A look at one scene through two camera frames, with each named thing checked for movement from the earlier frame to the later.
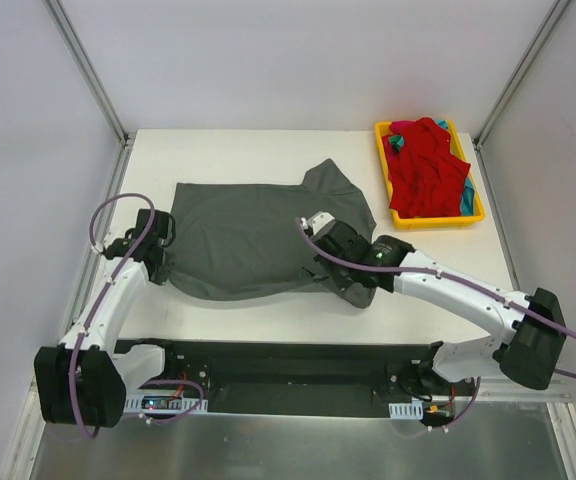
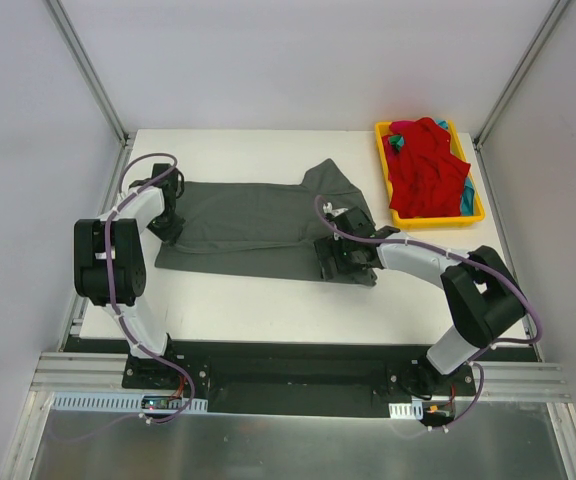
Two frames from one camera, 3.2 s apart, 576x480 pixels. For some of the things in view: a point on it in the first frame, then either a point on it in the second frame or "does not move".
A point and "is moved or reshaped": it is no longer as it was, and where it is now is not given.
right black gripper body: [335, 265] to [330, 259]
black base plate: [303, 378] does not move
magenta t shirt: [401, 126] does not move
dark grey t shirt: [238, 241] is moved or reshaped
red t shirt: [426, 176] does not move
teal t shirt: [467, 206] does not move
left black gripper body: [159, 262] to [169, 227]
